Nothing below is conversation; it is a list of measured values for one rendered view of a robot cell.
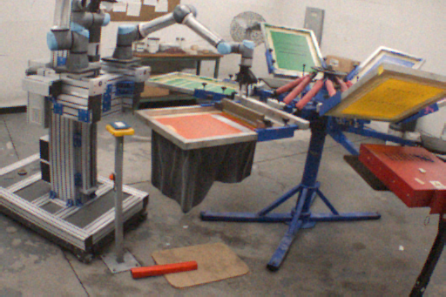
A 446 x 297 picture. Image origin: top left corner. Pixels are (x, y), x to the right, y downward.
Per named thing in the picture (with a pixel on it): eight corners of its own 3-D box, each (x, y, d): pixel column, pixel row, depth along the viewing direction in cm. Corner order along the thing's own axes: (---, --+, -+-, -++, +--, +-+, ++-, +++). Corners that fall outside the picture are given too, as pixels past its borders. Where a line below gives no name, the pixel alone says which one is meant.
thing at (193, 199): (187, 213, 229) (194, 143, 216) (184, 211, 232) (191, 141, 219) (249, 199, 257) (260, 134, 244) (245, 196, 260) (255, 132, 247)
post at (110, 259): (112, 273, 238) (110, 134, 210) (99, 255, 254) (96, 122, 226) (141, 267, 251) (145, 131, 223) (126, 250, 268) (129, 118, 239)
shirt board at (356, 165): (427, 200, 194) (431, 187, 192) (370, 202, 188) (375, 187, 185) (341, 126, 320) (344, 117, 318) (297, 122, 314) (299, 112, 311)
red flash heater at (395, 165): (478, 211, 154) (486, 188, 151) (410, 215, 147) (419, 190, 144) (418, 164, 212) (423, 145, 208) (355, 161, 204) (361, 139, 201)
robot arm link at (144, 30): (120, 29, 271) (187, 1, 249) (131, 28, 284) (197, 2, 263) (125, 44, 272) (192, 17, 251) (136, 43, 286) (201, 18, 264)
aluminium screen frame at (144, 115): (184, 150, 205) (185, 142, 204) (133, 116, 248) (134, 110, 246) (293, 134, 253) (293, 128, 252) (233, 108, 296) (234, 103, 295)
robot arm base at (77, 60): (60, 66, 219) (61, 50, 216) (76, 64, 233) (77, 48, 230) (77, 70, 215) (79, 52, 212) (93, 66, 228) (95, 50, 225)
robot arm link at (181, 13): (172, 0, 241) (233, 45, 235) (180, 1, 251) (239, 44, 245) (163, 15, 245) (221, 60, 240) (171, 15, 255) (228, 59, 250)
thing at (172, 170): (184, 215, 228) (191, 144, 215) (146, 182, 261) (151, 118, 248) (188, 214, 230) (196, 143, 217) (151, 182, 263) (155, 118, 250)
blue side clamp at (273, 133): (258, 142, 234) (260, 131, 232) (252, 139, 237) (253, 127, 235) (293, 137, 252) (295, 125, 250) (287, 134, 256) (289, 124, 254)
